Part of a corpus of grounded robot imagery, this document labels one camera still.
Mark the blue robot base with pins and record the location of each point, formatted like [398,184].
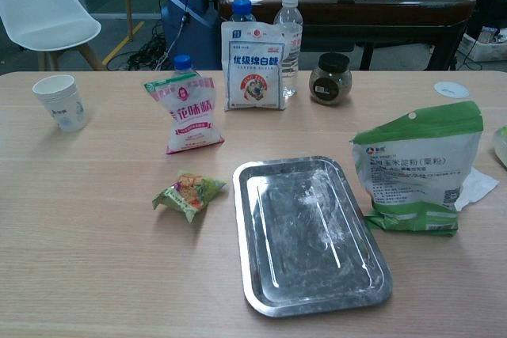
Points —
[188,5]

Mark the brown mahjong table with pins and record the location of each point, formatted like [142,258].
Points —
[348,1]

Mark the small green snack packet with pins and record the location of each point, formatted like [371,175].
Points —
[186,195]

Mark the white sugar bag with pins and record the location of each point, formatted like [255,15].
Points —
[253,69]

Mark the small blue-capped water bottle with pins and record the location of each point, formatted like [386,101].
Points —
[183,64]

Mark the white box with items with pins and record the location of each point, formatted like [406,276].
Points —
[485,43]

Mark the green white starch bag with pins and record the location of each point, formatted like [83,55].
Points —
[416,164]

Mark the tall blue-capped water bottle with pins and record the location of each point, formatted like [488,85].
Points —
[242,10]

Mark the white round lid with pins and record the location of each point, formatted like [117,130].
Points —
[451,89]

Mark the white-capped water bottle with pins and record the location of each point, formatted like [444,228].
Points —
[292,37]

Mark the stainless steel tray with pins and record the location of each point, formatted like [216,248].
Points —
[313,235]

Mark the black-lidded glass spice jar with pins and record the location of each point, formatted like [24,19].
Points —
[330,80]

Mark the white crumpled paper napkin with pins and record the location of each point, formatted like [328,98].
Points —
[475,189]

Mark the white plastic chair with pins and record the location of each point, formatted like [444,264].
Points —
[43,9]

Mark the green translucent bag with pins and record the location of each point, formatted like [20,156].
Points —
[501,142]

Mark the pink white MSG bag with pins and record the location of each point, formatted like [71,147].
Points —
[192,116]

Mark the stack of white paper cups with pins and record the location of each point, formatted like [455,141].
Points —
[63,104]

